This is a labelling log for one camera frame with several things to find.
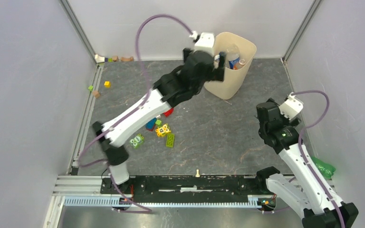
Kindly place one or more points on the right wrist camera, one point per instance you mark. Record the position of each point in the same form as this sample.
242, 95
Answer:
292, 107

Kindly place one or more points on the small green block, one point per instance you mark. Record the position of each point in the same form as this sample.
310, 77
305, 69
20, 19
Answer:
158, 122

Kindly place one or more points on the wooden cube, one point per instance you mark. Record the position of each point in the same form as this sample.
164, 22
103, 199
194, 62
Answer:
96, 94

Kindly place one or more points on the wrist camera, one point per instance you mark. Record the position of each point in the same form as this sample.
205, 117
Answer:
203, 42
292, 107

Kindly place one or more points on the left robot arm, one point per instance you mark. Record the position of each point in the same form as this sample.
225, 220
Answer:
178, 86

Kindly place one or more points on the yellow number brick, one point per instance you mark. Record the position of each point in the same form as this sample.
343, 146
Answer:
162, 131

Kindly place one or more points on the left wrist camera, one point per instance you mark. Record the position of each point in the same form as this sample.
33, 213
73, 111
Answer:
203, 42

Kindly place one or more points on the red horseshoe toy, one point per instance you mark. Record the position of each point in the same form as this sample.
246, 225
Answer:
169, 112

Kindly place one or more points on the yellow cube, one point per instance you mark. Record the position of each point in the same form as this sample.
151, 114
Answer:
107, 84

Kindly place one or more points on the crushed Pepsi bottle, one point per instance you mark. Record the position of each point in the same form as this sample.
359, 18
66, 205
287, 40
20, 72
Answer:
232, 55

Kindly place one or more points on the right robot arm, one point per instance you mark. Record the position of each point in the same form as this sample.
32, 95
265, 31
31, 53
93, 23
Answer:
315, 202

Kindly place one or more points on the green flat brick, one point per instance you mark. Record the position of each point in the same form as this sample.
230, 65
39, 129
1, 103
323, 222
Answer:
170, 140

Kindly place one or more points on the green face brick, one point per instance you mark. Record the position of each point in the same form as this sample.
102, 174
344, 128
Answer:
137, 141

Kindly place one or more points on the blue toy brick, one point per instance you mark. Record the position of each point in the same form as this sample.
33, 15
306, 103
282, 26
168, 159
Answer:
151, 124

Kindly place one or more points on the green plastic bottle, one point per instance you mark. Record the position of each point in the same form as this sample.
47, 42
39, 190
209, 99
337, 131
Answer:
327, 170

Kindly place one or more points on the clear bottle purple label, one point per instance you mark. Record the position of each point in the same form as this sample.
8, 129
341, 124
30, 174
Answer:
216, 60

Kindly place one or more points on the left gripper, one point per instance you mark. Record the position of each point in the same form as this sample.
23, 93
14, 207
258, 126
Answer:
217, 74

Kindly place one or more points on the white arch block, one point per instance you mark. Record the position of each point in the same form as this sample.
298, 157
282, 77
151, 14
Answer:
99, 59

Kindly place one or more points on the wooden arch block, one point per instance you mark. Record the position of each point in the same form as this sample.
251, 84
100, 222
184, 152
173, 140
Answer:
127, 59

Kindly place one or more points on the beige plastic bin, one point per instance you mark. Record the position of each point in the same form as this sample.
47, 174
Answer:
233, 79

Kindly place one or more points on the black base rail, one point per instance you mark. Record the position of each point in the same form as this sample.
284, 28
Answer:
191, 189

